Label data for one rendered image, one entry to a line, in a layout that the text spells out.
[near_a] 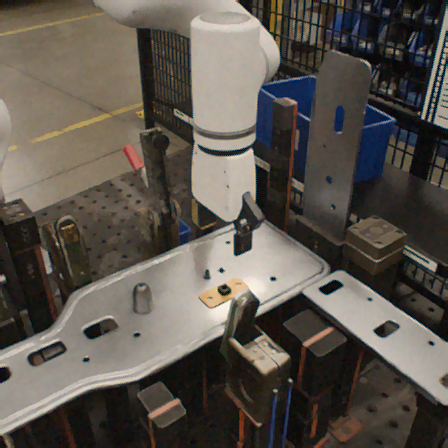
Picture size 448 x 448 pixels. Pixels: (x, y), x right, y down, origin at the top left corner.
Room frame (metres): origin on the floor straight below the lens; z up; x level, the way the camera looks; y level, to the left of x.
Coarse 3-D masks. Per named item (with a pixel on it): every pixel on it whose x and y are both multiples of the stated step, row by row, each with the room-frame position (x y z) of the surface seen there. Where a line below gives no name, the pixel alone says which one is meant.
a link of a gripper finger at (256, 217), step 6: (246, 192) 0.62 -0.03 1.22; (246, 198) 0.61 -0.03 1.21; (246, 204) 0.60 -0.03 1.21; (252, 204) 0.60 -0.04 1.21; (246, 210) 0.60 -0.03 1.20; (252, 210) 0.59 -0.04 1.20; (258, 210) 0.59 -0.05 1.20; (252, 216) 0.59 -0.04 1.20; (258, 216) 0.59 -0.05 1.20; (252, 222) 0.59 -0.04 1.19; (258, 222) 0.58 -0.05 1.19
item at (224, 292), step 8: (232, 280) 0.68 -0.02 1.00; (240, 280) 0.68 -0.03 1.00; (216, 288) 0.66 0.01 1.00; (224, 288) 0.66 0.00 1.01; (232, 288) 0.66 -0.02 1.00; (240, 288) 0.66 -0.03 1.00; (248, 288) 0.66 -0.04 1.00; (200, 296) 0.64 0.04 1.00; (208, 296) 0.64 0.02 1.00; (216, 296) 0.64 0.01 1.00; (224, 296) 0.64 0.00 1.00; (232, 296) 0.64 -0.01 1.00; (208, 304) 0.62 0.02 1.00; (216, 304) 0.62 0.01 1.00
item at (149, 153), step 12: (144, 132) 0.82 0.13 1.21; (156, 132) 0.83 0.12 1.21; (144, 144) 0.81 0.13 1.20; (156, 144) 0.79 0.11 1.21; (168, 144) 0.80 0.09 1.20; (144, 156) 0.81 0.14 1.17; (156, 156) 0.82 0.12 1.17; (156, 168) 0.82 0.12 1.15; (156, 180) 0.81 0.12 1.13; (168, 180) 0.81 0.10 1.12; (156, 192) 0.80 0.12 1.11; (168, 192) 0.81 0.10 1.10; (156, 204) 0.79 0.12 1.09; (168, 204) 0.81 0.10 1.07; (168, 216) 0.81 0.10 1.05
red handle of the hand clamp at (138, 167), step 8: (128, 152) 0.89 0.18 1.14; (136, 152) 0.90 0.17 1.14; (136, 160) 0.88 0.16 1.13; (136, 168) 0.86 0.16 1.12; (144, 168) 0.87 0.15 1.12; (144, 176) 0.85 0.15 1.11; (144, 184) 0.84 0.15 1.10; (160, 200) 0.82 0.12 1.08; (160, 208) 0.80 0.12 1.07; (168, 208) 0.81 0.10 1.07
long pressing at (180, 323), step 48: (192, 240) 0.80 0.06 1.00; (288, 240) 0.80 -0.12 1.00; (96, 288) 0.66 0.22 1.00; (192, 288) 0.66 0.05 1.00; (288, 288) 0.67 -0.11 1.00; (48, 336) 0.55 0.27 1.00; (144, 336) 0.55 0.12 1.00; (192, 336) 0.56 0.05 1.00; (0, 384) 0.46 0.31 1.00; (48, 384) 0.46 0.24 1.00; (96, 384) 0.47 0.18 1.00; (0, 432) 0.39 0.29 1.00
